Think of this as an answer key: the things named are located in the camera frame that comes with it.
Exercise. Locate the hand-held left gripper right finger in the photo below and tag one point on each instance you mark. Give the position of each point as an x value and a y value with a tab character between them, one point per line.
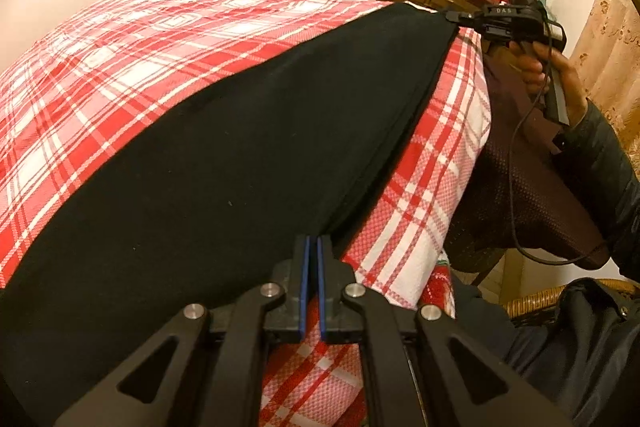
321	292

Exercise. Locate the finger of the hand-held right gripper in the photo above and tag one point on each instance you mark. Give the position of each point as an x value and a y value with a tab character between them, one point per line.
457	18

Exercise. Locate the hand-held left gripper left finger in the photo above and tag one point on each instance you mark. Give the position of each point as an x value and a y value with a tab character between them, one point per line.
304	287

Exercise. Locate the black pants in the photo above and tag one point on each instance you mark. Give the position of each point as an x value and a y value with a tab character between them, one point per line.
225	157

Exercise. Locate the person's right forearm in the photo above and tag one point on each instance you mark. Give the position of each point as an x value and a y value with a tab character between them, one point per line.
600	157

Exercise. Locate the person's right hand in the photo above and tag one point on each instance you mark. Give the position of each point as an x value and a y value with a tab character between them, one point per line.
565	82

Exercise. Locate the beige patterned curtain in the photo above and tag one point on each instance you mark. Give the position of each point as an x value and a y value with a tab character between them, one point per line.
610	57

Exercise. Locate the dark maroon cloth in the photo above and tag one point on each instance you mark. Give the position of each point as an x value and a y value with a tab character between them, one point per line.
525	187

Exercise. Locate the wicker chair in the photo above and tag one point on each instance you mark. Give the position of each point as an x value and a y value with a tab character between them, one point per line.
530	304

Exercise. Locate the dark jacket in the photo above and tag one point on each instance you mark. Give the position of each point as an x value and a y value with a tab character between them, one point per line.
560	357

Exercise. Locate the red plaid bed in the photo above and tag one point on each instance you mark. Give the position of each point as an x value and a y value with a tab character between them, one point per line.
125	57

